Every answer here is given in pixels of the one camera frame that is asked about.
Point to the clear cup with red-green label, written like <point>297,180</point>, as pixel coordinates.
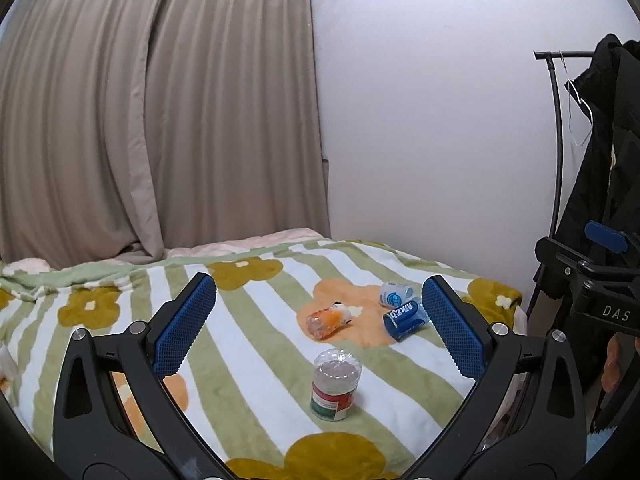
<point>334,385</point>

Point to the black coat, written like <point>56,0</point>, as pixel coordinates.
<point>615,160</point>

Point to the striped floral blanket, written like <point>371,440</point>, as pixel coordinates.
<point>280,360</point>

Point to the light blue cloth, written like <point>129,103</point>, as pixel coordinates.
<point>602,445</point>

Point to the beige curtain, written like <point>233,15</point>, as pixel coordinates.
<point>150,110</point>

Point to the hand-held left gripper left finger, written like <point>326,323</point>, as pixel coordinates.
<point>182,325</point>

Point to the pink bed sheet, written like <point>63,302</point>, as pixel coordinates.
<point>240,242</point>

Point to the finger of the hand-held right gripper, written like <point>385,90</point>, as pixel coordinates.
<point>606,236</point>

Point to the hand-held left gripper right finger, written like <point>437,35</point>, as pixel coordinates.
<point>452,325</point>

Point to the black clothes rack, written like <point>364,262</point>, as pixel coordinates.
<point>554,135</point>

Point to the white and light blue cup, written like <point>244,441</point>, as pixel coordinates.
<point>395,294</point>

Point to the orange printed cup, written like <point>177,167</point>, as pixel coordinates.
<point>327,317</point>

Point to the dark blue cup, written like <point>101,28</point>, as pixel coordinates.
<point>404,320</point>

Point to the person's right hand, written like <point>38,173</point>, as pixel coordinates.
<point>620,360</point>

